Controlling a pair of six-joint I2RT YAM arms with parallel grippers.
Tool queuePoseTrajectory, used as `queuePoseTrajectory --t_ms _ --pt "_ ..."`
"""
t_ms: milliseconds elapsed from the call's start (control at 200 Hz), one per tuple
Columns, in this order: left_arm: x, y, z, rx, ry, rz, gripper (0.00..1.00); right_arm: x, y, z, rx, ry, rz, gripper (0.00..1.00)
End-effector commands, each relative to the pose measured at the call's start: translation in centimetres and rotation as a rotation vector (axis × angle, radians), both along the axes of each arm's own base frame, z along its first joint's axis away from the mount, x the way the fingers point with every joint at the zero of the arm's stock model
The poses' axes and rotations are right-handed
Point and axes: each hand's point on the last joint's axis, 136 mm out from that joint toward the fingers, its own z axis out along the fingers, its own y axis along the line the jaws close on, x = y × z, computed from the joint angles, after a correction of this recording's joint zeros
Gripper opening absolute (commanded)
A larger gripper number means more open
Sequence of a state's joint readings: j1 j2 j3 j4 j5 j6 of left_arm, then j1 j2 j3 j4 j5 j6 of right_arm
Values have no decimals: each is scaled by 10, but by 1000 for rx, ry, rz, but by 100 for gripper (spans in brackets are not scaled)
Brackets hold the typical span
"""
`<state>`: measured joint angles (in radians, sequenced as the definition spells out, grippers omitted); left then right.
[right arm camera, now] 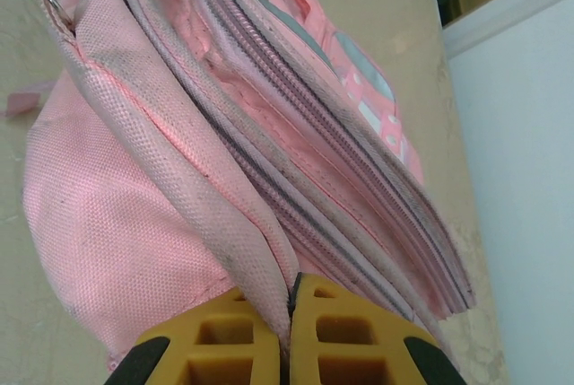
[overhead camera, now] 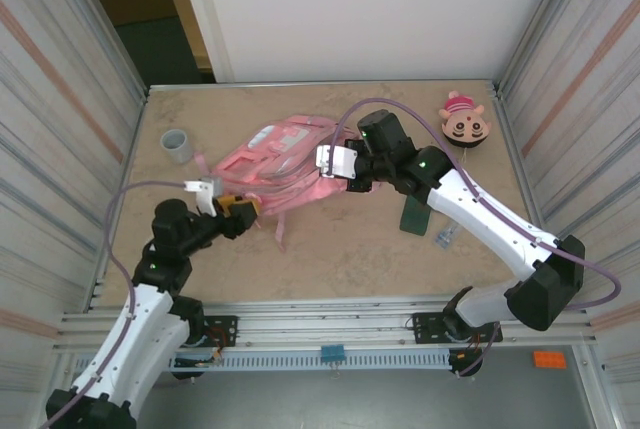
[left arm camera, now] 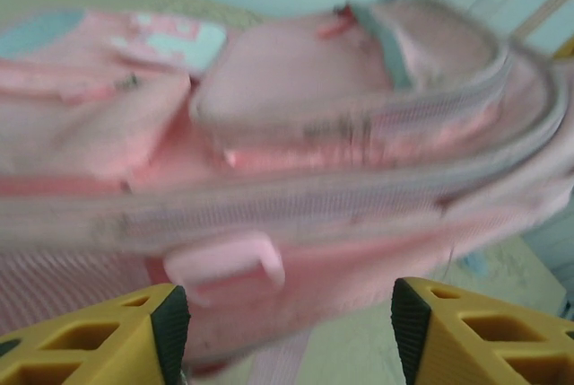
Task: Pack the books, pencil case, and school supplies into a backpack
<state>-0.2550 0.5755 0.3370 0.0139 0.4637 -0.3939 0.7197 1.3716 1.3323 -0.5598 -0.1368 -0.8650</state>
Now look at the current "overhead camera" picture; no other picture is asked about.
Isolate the white slotted cable tray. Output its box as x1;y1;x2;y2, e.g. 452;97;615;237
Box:
164;352;454;373

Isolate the green pencil case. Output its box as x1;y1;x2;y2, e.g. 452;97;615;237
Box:
399;193;432;236

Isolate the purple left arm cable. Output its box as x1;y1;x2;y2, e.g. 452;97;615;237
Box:
39;178;189;429

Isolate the pink cartoon plush toy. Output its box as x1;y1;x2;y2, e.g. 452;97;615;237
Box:
438;90;495;163

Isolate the clear plastic box white card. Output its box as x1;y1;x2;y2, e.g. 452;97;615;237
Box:
433;222;460;250

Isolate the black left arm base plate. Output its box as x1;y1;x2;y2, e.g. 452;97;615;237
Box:
197;315;239;349

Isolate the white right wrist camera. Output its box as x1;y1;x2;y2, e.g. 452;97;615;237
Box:
314;143;360;180

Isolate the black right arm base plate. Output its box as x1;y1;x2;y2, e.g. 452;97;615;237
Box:
410;312;503;345

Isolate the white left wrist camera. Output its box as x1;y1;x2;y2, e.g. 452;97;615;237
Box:
182;174;225;218

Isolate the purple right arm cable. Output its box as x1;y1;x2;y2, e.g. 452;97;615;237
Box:
329;97;622;380

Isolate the aluminium frame rail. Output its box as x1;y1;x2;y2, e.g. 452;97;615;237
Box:
58;298;599;350

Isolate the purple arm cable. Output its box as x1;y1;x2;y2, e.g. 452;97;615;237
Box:
329;97;622;380
39;178;189;429

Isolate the grey cup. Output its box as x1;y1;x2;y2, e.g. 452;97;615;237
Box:
159;128;195;164

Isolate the pink backpack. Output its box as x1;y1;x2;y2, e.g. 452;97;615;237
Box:
194;115;384;253

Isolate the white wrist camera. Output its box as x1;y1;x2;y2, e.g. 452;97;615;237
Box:
314;143;360;180
182;174;225;218

